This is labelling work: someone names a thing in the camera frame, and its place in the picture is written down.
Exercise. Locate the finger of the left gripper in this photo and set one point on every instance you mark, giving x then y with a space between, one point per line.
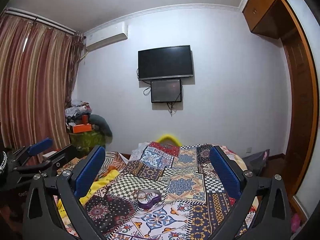
21 156

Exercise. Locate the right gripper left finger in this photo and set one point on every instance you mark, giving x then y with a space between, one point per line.
41 218

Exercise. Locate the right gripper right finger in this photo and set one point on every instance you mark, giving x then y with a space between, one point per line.
272 218

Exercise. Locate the purple heart-shaped jewelry box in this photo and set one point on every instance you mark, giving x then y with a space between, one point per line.
147 198

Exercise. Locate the green patterned covered stand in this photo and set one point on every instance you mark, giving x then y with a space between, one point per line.
86 141

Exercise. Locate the orange box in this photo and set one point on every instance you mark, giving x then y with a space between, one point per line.
81 128

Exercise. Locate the yellow cloth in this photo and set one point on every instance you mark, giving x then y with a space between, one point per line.
102 182

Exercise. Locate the dark green clothing bundle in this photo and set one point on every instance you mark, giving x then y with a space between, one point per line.
99 124

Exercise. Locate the striped orange blanket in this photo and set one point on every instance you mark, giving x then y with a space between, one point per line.
113 161

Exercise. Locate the red striped curtain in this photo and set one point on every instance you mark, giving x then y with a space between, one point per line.
39 65

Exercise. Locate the patchwork patterned bedspread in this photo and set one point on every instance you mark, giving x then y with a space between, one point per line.
194 202

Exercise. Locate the yellow plastic chair back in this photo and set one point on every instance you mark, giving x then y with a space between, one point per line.
169 139

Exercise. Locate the brown wooden wardrobe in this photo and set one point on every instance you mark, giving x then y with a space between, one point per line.
270 19

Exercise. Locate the white sliding wardrobe door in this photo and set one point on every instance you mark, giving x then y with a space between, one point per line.
301 46

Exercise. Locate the white wall air conditioner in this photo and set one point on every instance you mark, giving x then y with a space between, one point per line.
107 36

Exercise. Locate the small black wall monitor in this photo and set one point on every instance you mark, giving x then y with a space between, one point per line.
166 91

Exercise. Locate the large black wall television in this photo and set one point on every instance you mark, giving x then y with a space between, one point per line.
165 63

